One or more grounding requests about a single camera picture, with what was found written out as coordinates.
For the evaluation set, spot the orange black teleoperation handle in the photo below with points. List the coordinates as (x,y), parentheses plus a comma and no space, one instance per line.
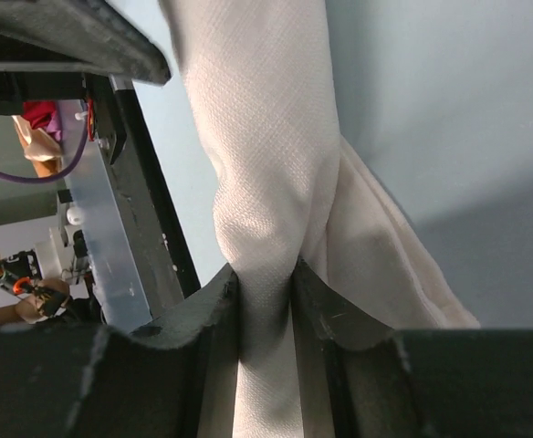
(15,280)

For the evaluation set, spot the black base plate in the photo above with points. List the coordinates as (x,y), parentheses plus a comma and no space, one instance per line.
(151,224)

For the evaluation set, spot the operator hand in background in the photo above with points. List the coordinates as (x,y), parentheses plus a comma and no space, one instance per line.
(48,297)

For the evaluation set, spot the white cloth napkin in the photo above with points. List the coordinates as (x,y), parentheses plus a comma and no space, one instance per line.
(258,75)

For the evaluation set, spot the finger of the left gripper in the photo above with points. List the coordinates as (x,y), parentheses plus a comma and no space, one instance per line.
(133,55)

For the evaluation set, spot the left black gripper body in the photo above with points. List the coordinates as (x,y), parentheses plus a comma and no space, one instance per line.
(20,86)

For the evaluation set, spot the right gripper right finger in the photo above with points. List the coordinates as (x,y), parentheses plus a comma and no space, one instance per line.
(360,378)

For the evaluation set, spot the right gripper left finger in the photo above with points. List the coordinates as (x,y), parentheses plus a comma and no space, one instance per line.
(173,377)

